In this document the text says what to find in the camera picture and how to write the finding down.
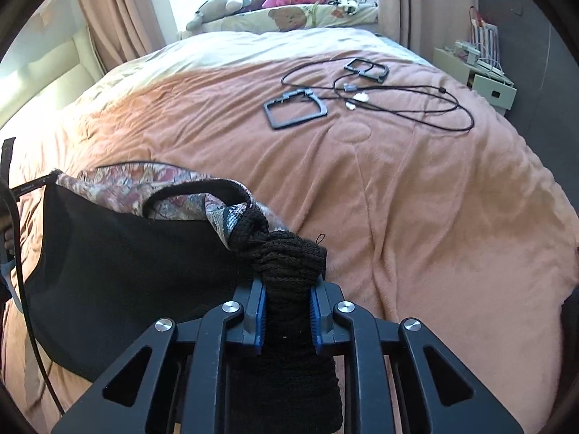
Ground white padded headboard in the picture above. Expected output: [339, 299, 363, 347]
[0, 25, 102, 132]

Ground small black rectangular frame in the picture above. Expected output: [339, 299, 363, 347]
[343, 57, 390, 83]

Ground large black rectangular frame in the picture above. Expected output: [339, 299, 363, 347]
[263, 88, 327, 129]

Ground white slatted rack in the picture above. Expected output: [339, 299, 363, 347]
[468, 7, 503, 71]

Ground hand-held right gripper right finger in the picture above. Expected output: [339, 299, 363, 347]
[309, 280, 525, 434]

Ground black patterned pants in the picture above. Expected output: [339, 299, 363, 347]
[26, 163, 345, 434]

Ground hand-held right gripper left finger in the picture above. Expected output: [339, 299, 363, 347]
[51, 278, 267, 434]

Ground dark grey wardrobe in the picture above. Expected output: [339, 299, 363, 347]
[477, 0, 579, 218]

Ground pink curtain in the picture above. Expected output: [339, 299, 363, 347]
[70, 0, 179, 75]
[375, 0, 480, 59]

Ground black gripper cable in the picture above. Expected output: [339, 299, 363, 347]
[0, 181, 64, 417]

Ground person's left hand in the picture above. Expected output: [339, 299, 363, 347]
[0, 214, 14, 256]

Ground thin black cable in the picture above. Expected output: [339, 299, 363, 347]
[280, 56, 476, 136]

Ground beige plush toy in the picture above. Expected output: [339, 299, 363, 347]
[185, 0, 245, 32]

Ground orange blanket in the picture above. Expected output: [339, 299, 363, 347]
[0, 31, 579, 434]

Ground white nightstand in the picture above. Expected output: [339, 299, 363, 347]
[432, 46, 517, 116]

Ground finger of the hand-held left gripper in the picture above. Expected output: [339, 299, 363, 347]
[10, 169, 62, 200]

